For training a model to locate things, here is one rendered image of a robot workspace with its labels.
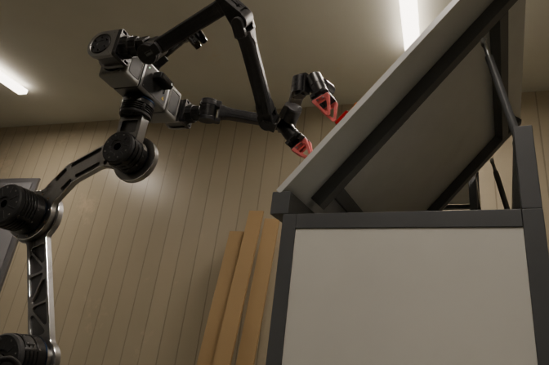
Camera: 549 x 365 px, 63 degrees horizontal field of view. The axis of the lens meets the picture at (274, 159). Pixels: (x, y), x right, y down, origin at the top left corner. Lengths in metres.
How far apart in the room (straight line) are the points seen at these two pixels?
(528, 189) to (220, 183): 4.03
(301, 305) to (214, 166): 3.96
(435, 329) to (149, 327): 4.01
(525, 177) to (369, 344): 0.50
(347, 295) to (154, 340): 3.81
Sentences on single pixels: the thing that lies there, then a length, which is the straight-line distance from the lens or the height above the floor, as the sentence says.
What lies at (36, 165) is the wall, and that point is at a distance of 6.64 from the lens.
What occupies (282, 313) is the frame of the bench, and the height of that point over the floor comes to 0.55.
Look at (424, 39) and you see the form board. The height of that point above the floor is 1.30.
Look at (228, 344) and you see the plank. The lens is 3.86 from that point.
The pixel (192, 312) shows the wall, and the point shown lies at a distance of 4.63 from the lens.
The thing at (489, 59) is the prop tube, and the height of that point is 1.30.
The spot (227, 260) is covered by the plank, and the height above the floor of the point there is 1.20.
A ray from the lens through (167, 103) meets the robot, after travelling 2.08.
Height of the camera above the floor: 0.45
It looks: 24 degrees up
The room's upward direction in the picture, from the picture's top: 8 degrees clockwise
